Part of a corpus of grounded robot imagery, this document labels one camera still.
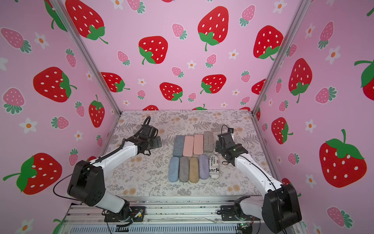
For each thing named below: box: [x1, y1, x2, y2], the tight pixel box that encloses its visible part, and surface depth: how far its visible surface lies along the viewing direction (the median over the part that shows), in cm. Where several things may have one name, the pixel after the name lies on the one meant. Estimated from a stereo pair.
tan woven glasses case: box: [188, 156, 200, 183], surface depth 88 cm
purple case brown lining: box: [198, 154, 210, 180], surface depth 90 cm
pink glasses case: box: [182, 135, 195, 157], surface depth 100 cm
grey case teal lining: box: [203, 130, 214, 153], surface depth 100 cm
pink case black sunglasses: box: [193, 134, 204, 155], surface depth 100 cm
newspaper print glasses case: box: [208, 154, 220, 180], surface depth 90 cm
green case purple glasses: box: [173, 135, 185, 158], surface depth 100 cm
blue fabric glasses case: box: [168, 156, 180, 183], surface depth 89 cm
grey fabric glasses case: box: [178, 156, 190, 183], surface depth 88 cm
